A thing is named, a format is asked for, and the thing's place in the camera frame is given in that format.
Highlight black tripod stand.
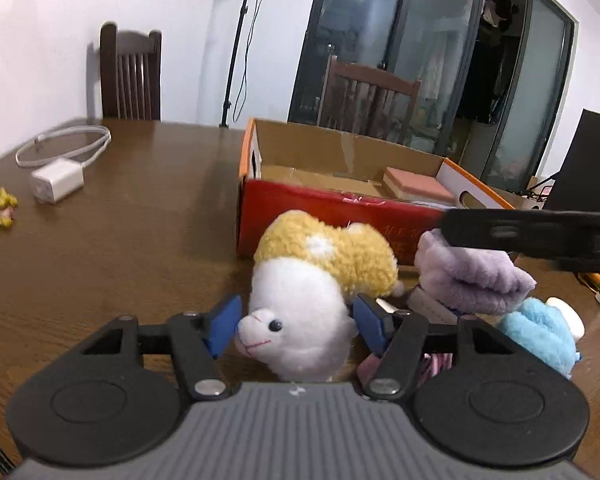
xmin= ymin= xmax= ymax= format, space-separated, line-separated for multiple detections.
xmin=219 ymin=0 xmax=261 ymax=128

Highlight pink satin bow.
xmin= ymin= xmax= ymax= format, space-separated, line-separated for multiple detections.
xmin=357 ymin=352 xmax=453 ymax=388

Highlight black paper bag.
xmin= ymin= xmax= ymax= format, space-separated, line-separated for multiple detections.
xmin=545 ymin=72 xmax=600 ymax=213

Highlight white round soft toy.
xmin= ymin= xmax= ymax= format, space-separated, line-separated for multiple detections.
xmin=547 ymin=297 xmax=586 ymax=338

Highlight sliding glass door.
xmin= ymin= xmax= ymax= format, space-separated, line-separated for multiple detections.
xmin=287 ymin=0 xmax=578 ymax=193

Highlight purple fluffy cloth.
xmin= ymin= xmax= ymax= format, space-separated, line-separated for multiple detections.
xmin=414 ymin=228 xmax=537 ymax=317

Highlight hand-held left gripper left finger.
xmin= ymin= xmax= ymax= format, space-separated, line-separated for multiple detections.
xmin=77 ymin=294 xmax=244 ymax=404

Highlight dark hanging clothes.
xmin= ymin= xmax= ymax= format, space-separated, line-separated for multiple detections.
xmin=472 ymin=0 xmax=528 ymax=123

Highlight dark wooden slatted chair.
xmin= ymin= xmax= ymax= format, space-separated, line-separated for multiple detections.
xmin=99 ymin=22 xmax=162 ymax=121
xmin=317 ymin=55 xmax=423 ymax=146

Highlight cardboard box with orange rim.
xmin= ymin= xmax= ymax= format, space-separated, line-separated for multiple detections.
xmin=236 ymin=117 xmax=518 ymax=266

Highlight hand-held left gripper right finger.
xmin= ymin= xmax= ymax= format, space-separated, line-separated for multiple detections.
xmin=352 ymin=293 xmax=526 ymax=404

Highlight white charger adapter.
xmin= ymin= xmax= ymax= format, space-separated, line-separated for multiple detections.
xmin=31 ymin=158 xmax=86 ymax=205

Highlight white charging cable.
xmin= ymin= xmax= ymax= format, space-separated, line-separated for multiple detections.
xmin=15 ymin=125 xmax=112 ymax=168

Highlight yellow and white sheep plush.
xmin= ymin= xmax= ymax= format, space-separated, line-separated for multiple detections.
xmin=234 ymin=210 xmax=406 ymax=383

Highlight pink sponge block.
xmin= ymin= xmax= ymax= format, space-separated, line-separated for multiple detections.
xmin=382 ymin=166 xmax=455 ymax=204

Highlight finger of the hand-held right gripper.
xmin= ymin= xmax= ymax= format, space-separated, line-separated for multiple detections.
xmin=439 ymin=208 xmax=600 ymax=276

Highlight light blue plush toy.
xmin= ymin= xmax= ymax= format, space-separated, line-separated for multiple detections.
xmin=497 ymin=297 xmax=583 ymax=380

